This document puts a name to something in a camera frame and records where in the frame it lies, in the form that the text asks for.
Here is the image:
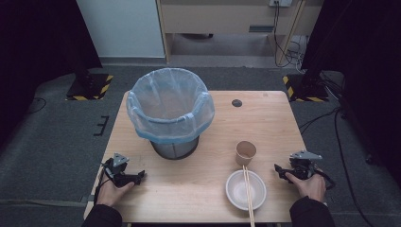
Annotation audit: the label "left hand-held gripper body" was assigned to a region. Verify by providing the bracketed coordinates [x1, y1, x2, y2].
[101, 152, 136, 188]

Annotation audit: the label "hand-held gripper cable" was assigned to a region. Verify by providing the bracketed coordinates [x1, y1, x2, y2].
[93, 164, 112, 202]
[315, 169, 337, 191]

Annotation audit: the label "white thin stick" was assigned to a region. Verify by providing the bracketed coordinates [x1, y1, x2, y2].
[241, 165, 254, 227]

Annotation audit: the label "black hanging cables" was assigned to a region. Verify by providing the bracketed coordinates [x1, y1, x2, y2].
[272, 2, 305, 69]

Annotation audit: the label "metal mesh trash bin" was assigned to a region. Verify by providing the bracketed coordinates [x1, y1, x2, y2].
[149, 135, 201, 161]

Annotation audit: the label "black curtain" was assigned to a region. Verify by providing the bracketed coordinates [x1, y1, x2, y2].
[0, 0, 104, 148]
[301, 0, 401, 188]

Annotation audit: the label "wooden chopstick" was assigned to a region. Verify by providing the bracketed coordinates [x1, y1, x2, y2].
[244, 166, 256, 227]

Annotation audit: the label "person's left hand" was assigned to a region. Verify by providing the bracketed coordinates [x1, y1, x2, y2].
[96, 181, 136, 207]

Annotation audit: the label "left hand-held gripper cable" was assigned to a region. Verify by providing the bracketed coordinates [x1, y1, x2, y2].
[93, 164, 112, 202]

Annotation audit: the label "white disposable bowl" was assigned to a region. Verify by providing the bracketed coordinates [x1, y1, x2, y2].
[225, 169, 268, 212]

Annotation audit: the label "wall power socket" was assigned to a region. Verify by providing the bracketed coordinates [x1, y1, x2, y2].
[269, 0, 293, 8]

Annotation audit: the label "brown paper cup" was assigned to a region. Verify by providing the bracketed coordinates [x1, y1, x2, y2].
[235, 140, 257, 167]

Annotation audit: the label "right hand-held gripper cable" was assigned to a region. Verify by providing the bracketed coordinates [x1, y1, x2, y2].
[315, 169, 337, 191]

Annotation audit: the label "white panel board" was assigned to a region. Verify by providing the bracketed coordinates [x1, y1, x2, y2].
[76, 0, 166, 59]

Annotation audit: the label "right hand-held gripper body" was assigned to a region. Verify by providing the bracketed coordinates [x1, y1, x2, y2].
[285, 150, 323, 181]

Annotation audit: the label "hazard striped stand base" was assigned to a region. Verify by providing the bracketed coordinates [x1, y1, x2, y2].
[282, 74, 330, 103]
[65, 73, 114, 102]

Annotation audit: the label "long black floor cable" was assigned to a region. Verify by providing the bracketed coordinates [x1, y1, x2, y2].
[298, 106, 376, 227]

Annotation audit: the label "blue plastic bin liner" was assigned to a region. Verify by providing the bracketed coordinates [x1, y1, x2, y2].
[126, 67, 216, 146]

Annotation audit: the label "thin black floor cable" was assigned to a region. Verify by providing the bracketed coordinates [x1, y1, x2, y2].
[26, 96, 48, 115]

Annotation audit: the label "person's right hand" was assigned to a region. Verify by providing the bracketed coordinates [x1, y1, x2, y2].
[285, 172, 327, 202]

